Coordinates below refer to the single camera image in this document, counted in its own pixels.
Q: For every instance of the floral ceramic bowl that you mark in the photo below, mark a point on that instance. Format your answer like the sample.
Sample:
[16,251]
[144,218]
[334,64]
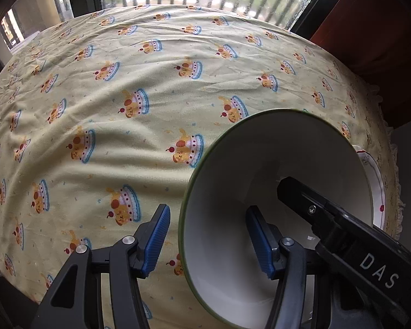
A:
[243,164]

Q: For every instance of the red curtain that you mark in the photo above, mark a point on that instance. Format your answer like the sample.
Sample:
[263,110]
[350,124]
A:
[363,41]

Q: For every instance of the black window frame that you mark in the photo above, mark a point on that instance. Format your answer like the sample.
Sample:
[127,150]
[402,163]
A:
[315,3]

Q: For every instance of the yellow printed tablecloth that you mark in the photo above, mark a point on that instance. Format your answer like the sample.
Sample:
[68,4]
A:
[123,75]

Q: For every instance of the white plate with red rim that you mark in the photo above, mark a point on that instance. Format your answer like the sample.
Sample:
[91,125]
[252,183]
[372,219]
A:
[375,185]

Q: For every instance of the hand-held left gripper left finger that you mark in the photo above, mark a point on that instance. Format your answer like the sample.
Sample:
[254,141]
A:
[157,240]

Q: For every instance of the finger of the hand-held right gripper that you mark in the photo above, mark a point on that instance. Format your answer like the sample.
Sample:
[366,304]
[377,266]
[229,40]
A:
[301,195]

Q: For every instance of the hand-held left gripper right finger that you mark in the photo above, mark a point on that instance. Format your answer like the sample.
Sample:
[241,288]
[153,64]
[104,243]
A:
[258,240]

